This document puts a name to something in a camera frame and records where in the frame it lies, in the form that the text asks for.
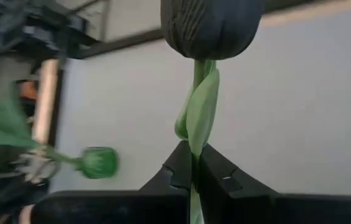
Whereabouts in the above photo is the black artificial tulip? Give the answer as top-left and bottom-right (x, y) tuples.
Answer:
(159, 0), (265, 224)

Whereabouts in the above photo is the wooden table side board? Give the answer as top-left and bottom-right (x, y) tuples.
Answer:
(34, 58), (60, 144)

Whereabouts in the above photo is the black aluminium table frame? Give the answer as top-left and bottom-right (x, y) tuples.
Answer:
(66, 29), (164, 60)

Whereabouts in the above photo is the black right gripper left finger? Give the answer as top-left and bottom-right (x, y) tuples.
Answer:
(30, 141), (192, 224)

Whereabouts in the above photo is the green glass vase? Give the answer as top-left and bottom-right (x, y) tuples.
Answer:
(75, 146), (120, 180)

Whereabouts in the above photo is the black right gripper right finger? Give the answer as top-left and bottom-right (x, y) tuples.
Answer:
(199, 143), (351, 224)

